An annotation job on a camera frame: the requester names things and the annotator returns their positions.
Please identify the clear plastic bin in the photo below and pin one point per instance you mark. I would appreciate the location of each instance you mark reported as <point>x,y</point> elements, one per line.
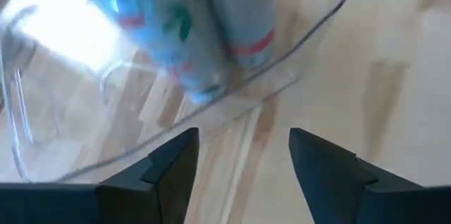
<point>35,111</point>

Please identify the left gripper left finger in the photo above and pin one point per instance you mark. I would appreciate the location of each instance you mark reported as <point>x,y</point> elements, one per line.
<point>123,203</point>

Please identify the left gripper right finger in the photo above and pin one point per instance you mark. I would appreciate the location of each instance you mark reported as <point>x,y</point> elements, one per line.
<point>345,196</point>

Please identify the Celsius Peach Vibe can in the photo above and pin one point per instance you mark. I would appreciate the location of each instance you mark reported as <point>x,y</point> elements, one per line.
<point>243,16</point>
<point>165,34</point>

